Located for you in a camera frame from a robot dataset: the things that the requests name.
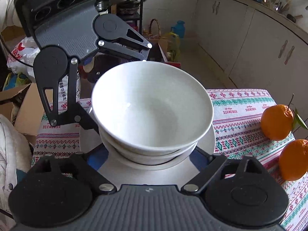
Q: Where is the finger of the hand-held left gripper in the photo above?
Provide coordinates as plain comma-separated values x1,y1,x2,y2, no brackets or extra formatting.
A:
36,57,100,136
97,20,154,63

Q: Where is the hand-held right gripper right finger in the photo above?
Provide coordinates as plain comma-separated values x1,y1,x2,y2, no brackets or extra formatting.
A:
181,146,265,194

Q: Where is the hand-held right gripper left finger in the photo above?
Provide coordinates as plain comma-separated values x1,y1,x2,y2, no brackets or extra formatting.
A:
31,146,116,194

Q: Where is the white plate with fruit print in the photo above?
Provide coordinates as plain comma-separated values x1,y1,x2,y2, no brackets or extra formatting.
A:
78,97,216,187

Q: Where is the wicker basket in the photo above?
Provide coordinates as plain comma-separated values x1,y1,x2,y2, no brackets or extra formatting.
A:
142,19,162,40

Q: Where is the white printed sack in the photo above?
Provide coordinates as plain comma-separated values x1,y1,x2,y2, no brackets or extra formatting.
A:
58,69,81,115

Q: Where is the black metal shelf rack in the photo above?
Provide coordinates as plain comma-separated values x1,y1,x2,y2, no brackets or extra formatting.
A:
96,0,145,34

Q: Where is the black pot with lid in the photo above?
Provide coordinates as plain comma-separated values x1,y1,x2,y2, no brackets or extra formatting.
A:
117,0,140,15

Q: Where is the red white plastic bag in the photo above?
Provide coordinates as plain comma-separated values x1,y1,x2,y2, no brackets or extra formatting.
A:
7,37,41,75

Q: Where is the red cardboard box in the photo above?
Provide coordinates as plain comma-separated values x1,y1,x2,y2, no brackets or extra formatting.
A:
154,61,181,70

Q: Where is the patterned red green tablecloth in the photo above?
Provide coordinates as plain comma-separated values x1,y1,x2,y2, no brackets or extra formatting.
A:
31,89,308,231

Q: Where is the blue jug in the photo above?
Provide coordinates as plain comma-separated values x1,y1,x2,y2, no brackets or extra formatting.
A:
170,20,186,39

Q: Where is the brown cardboard box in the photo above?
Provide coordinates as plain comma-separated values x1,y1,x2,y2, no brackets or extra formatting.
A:
0,83,53,136

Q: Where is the green yellow plastic bag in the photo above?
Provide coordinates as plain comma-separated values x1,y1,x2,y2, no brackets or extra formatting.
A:
2,72,30,92

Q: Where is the white padded jacket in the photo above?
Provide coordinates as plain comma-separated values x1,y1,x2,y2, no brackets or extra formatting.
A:
0,114,34,224

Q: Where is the orange with stem and leaf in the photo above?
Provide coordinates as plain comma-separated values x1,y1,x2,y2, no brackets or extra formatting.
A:
260,94,306,141

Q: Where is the bumpy orange without leaf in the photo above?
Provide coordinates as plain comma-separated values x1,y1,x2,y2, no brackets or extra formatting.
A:
279,139,308,181

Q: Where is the utensil holder with utensils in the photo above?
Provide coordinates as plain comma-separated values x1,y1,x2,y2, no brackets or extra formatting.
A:
267,0,292,13

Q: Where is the small black pot with handle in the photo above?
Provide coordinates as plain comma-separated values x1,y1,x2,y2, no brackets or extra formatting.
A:
286,13,304,24

